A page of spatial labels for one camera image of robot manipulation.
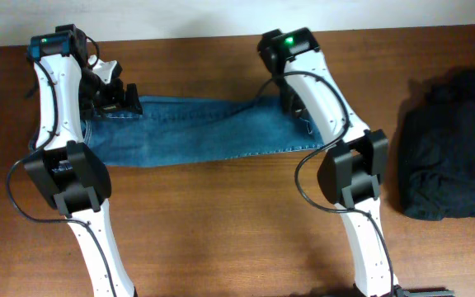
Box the blue denim jeans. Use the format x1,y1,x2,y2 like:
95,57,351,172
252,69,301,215
81,96,323,167

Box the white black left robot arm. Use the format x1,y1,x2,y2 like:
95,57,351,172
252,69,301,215
21,24,143,297

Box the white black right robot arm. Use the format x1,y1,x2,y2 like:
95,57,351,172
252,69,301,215
257,28,398,296

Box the black cloth garment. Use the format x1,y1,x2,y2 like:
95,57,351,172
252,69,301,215
397,69,475,221

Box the grey metal bracket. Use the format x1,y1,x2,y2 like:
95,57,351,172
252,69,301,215
395,289,455,297

